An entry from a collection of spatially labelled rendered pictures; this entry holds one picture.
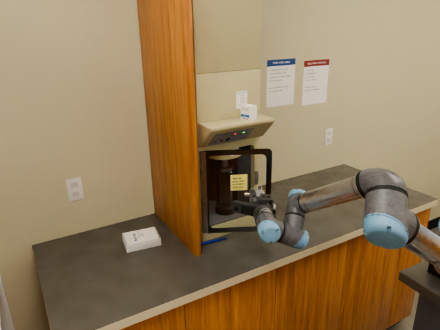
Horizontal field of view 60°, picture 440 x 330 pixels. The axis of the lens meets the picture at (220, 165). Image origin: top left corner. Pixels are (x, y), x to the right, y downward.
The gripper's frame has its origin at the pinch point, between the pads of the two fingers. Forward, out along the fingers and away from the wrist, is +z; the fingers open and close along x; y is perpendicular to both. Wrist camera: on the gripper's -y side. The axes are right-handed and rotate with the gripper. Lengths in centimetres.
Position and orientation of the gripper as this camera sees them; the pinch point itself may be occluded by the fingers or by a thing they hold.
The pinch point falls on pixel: (250, 194)
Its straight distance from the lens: 168.2
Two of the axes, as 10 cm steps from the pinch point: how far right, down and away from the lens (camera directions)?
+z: -0.7, -3.4, 9.4
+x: -0.2, -9.4, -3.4
